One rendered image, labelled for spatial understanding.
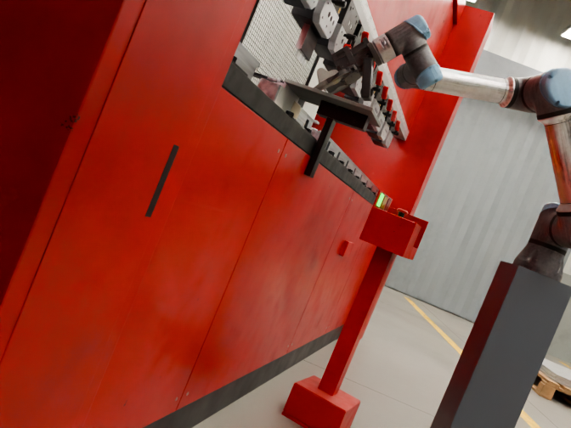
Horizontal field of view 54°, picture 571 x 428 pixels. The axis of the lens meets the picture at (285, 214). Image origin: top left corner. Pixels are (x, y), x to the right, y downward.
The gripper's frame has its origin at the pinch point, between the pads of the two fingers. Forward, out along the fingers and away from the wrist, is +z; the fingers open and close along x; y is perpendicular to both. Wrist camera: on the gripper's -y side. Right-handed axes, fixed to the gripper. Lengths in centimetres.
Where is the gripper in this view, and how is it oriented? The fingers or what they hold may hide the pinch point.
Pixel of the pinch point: (318, 94)
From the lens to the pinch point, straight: 168.6
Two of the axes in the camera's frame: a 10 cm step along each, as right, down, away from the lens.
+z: -8.6, 4.6, 2.1
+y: -4.2, -8.8, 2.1
